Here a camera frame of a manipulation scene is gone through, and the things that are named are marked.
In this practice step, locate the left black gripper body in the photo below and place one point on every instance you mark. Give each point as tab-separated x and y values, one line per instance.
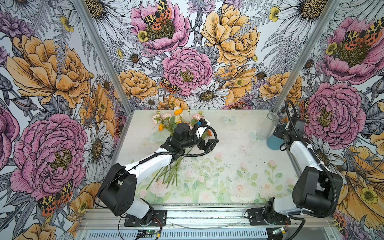
193	140

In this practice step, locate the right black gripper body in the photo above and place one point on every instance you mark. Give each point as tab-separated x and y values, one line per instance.
281	131

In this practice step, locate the teal ceramic vase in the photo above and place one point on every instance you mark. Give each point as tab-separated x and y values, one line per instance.
274	142

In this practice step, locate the pink rose flower stem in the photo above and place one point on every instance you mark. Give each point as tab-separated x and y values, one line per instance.
170	173

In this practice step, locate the orange poppy flower stem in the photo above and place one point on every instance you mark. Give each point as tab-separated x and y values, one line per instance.
178	115

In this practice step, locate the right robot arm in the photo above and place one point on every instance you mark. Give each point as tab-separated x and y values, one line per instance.
317	190

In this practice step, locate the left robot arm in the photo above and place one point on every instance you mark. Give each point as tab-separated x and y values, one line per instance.
118	190

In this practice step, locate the clear glass cylinder vase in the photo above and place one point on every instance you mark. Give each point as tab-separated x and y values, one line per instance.
268	126

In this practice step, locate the pink-edged white carnation stem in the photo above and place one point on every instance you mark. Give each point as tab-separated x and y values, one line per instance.
167	119

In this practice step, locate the green circuit board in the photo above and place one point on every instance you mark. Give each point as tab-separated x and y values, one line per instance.
147	233

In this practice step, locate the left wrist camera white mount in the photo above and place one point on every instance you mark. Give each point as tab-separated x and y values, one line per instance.
200	127

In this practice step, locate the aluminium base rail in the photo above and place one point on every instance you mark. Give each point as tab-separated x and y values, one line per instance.
188	222

